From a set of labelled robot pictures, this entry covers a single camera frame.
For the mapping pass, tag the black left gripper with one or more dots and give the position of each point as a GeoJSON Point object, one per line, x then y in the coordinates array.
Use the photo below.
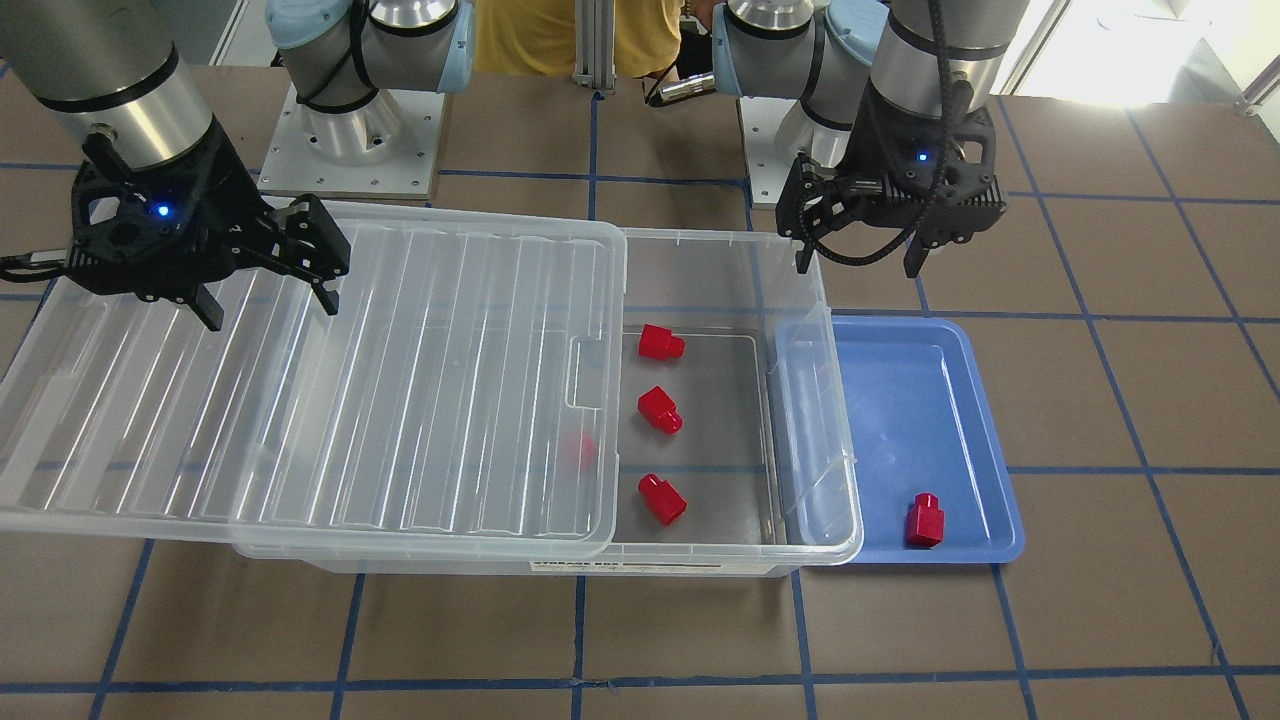
{"type": "Point", "coordinates": [868, 143]}

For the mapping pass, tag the person in yellow shirt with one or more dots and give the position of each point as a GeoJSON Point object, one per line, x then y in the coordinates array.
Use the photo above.
{"type": "Point", "coordinates": [539, 38]}

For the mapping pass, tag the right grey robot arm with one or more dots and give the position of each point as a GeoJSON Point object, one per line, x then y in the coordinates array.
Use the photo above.
{"type": "Point", "coordinates": [110, 66]}

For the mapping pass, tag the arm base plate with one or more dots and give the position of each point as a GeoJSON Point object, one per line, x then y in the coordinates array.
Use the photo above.
{"type": "Point", "coordinates": [770, 150]}
{"type": "Point", "coordinates": [386, 150]}

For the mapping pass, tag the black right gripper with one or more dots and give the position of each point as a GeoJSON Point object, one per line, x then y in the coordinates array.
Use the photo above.
{"type": "Point", "coordinates": [213, 197]}

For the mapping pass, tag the red block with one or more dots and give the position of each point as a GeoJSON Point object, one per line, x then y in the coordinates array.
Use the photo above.
{"type": "Point", "coordinates": [659, 343]}
{"type": "Point", "coordinates": [925, 523]}
{"type": "Point", "coordinates": [660, 411]}
{"type": "Point", "coordinates": [579, 451]}
{"type": "Point", "coordinates": [661, 499]}

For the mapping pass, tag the aluminium frame post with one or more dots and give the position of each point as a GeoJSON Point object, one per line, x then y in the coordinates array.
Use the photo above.
{"type": "Point", "coordinates": [593, 29]}

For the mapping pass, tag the clear plastic storage box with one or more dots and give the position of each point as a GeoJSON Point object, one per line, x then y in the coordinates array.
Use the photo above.
{"type": "Point", "coordinates": [726, 293]}

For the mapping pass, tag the clear plastic box lid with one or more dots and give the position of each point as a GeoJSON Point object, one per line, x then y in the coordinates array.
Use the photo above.
{"type": "Point", "coordinates": [427, 417]}

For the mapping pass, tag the blue plastic tray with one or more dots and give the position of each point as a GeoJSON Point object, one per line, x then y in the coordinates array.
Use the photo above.
{"type": "Point", "coordinates": [875, 410]}

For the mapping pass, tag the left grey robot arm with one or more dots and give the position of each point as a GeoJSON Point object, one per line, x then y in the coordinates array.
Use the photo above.
{"type": "Point", "coordinates": [826, 56]}

